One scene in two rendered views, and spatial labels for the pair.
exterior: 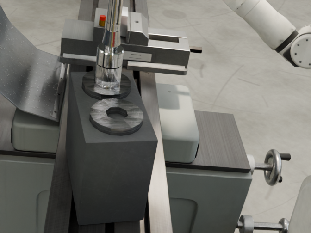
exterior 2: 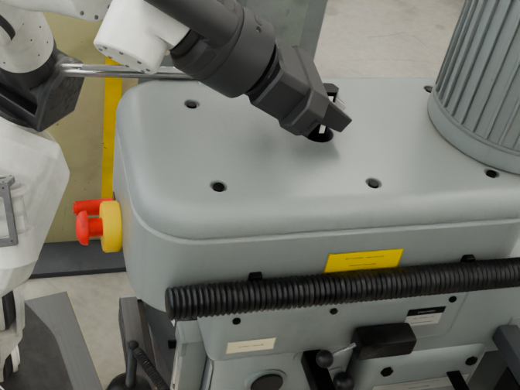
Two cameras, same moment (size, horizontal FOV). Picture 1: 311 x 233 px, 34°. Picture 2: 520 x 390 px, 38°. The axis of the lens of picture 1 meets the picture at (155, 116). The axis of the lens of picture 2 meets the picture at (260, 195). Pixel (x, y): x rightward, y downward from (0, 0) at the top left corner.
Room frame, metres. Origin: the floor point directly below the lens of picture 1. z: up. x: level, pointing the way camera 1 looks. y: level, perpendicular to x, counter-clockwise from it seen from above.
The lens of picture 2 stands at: (1.88, -0.08, 2.39)
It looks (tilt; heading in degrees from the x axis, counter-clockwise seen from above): 40 degrees down; 167
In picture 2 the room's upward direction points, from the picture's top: 12 degrees clockwise
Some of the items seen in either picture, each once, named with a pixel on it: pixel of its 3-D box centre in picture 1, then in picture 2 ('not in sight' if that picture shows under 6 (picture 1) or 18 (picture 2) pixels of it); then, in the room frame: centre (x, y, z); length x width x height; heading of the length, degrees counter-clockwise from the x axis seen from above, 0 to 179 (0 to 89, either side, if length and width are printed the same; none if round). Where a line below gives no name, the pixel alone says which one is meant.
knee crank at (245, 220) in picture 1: (270, 226); not in sight; (1.13, -0.41, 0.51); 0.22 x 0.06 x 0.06; 99
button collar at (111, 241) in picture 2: not in sight; (111, 226); (1.23, -0.09, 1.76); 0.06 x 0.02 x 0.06; 9
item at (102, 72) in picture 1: (108, 67); not in sight; (0.79, 0.10, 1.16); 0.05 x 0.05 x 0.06
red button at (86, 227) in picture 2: not in sight; (90, 227); (1.23, -0.11, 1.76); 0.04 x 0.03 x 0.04; 9
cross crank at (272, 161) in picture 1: (261, 166); not in sight; (1.27, -0.36, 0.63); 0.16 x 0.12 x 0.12; 99
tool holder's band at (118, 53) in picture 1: (110, 50); not in sight; (0.79, 0.10, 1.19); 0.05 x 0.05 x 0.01
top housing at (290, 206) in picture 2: not in sight; (315, 184); (1.19, 0.15, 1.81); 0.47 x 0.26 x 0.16; 99
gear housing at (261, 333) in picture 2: not in sight; (315, 258); (1.18, 0.18, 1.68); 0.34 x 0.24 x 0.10; 99
